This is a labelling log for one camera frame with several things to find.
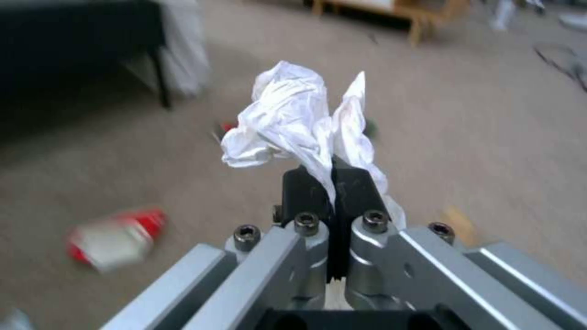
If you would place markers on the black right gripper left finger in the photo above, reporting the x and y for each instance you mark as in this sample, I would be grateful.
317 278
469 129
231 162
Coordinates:
257 271

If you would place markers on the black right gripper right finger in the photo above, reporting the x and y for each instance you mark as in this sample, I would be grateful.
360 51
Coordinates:
412 275

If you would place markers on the red and white carton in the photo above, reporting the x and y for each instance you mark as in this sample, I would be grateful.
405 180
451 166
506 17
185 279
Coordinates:
117 239

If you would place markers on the white cloth on table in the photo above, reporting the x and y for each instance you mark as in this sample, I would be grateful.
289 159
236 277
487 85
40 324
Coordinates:
185 51

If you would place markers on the black table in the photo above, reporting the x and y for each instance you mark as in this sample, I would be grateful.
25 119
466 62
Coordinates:
82 44

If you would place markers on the light wooden furniture frame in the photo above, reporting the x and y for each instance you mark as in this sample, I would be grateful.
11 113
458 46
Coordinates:
390 17

